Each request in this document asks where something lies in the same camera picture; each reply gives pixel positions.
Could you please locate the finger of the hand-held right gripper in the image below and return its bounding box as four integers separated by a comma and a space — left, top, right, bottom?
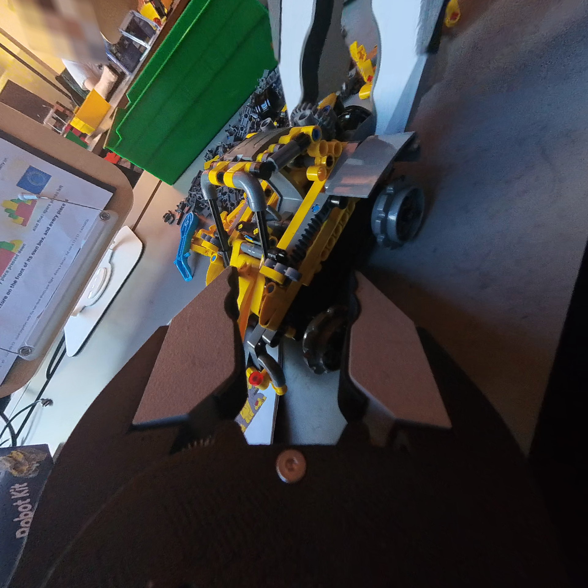
266, 0, 351, 105
370, 0, 445, 138

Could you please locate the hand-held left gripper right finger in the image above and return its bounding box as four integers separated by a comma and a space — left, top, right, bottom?
337, 271, 453, 444

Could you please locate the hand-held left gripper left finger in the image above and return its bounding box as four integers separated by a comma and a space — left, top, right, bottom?
132, 266, 249, 428

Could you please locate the yellow toy brick assembly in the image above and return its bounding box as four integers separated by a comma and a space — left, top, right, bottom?
347, 40, 379, 100

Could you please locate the yellow black toy brick vehicle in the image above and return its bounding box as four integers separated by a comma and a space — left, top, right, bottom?
199, 103, 426, 397

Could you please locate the pile of black toy bricks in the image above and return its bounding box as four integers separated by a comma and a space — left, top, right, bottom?
162, 69, 297, 227

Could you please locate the paper instruction booklet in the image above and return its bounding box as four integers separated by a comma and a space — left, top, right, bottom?
236, 347, 281, 446

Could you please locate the teal brick separator tool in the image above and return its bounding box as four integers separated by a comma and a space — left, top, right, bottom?
173, 213, 199, 282

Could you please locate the green plastic bin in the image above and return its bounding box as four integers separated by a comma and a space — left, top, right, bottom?
104, 0, 281, 186

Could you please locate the monitor showing building instructions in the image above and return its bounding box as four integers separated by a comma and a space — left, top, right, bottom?
0, 102, 144, 399

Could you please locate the yellow storage bin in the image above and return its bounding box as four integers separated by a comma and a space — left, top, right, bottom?
69, 89, 113, 135

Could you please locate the toy kit cardboard box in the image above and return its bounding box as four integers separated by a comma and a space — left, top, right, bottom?
0, 443, 54, 588

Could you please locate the black cable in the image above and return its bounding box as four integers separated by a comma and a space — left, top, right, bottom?
0, 334, 66, 448

